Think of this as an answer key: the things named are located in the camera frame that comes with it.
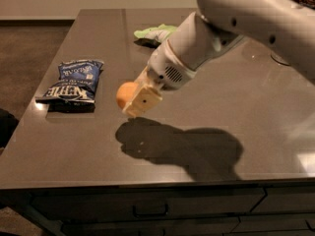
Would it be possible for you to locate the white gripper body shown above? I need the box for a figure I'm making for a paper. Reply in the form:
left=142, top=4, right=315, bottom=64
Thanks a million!
left=147, top=40, right=196, bottom=90

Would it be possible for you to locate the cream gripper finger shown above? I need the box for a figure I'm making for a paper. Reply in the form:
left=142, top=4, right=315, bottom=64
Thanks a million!
left=123, top=86, right=162, bottom=117
left=135, top=67, right=150, bottom=88

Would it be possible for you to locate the orange fruit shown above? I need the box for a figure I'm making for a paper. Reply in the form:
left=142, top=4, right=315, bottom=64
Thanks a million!
left=116, top=82, right=138, bottom=109

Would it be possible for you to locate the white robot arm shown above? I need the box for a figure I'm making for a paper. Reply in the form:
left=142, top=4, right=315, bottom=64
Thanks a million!
left=116, top=0, right=315, bottom=117

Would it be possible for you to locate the green snack bag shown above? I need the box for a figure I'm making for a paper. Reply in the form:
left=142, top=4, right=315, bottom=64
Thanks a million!
left=134, top=24, right=177, bottom=43

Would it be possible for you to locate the blue Kettle chips bag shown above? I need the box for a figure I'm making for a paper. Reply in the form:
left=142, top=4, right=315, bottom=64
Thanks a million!
left=35, top=60, right=103, bottom=104

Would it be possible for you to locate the black object at left edge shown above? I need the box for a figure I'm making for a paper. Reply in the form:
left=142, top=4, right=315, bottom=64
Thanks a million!
left=0, top=108, right=19, bottom=148

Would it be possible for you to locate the dark right cabinet drawer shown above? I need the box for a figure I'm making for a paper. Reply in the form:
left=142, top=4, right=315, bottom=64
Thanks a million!
left=252, top=187, right=315, bottom=213

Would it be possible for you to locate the dark cabinet drawer with handle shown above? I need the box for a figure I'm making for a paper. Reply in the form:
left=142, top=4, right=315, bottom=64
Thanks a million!
left=31, top=188, right=265, bottom=222

